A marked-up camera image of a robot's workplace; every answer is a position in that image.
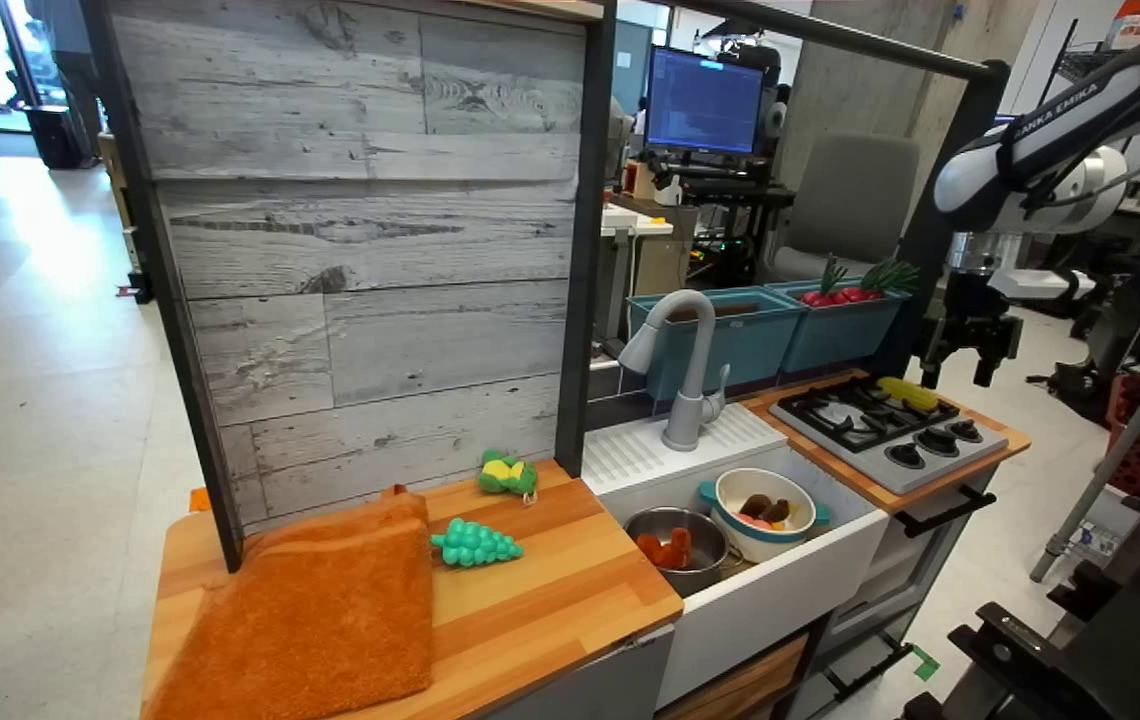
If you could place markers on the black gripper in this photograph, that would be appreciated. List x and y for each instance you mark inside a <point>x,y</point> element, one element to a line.
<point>980,309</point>

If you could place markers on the brown monkey plush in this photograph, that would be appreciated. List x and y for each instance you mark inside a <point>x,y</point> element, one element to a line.
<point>752,508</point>

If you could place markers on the orange plush toy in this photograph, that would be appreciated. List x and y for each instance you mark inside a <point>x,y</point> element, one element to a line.
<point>664,548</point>

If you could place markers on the yellow-green toy fruit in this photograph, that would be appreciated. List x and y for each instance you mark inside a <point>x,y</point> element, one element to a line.
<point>506,478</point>

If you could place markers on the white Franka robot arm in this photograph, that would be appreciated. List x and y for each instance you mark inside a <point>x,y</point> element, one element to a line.
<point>1061,135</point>

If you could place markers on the black stove knob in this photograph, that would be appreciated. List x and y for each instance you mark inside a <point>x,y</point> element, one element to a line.
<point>964,429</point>
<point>906,453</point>
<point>936,442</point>

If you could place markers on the grey toy stove top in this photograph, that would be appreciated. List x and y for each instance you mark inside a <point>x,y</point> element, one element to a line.
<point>930,469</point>

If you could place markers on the yellow corn toy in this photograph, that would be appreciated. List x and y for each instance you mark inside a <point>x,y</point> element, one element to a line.
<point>909,394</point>

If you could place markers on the teal planter box with plants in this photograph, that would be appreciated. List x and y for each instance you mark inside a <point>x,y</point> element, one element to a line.
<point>851,342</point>

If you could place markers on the red radish toy plant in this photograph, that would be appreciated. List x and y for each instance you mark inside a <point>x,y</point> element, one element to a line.
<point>861,299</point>
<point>824,299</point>

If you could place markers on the grey office chair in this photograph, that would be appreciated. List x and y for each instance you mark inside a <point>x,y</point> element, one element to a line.
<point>852,201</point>

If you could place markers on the green bowl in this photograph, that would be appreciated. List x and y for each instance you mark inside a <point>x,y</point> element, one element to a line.
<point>763,483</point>

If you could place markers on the teal planter box empty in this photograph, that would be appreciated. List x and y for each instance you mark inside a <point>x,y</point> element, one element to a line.
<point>729,347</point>

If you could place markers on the grey toy faucet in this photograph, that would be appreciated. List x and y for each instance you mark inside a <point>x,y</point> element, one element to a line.
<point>690,402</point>

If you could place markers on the white toy sink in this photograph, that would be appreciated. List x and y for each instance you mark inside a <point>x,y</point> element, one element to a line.
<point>781,600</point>

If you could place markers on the stainless steel bowl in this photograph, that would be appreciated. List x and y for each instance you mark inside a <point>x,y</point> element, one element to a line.
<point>712,543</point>

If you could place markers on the computer monitor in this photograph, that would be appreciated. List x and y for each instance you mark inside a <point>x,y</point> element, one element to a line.
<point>707,104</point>

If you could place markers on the black metal frame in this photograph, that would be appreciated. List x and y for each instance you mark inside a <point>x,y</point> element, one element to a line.
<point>583,267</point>

